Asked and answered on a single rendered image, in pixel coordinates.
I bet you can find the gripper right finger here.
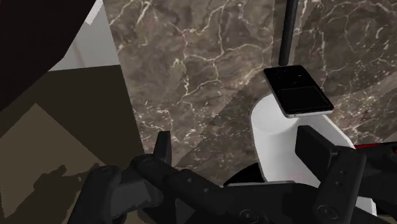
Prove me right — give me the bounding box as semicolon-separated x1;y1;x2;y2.
294;125;397;224

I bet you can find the black smartphone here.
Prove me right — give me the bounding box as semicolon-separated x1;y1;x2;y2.
263;64;335;119

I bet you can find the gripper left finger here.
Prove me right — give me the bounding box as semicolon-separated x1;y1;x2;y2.
67;130;238;224

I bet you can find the white rounded object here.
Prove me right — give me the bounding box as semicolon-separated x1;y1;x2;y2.
249;92;378;216

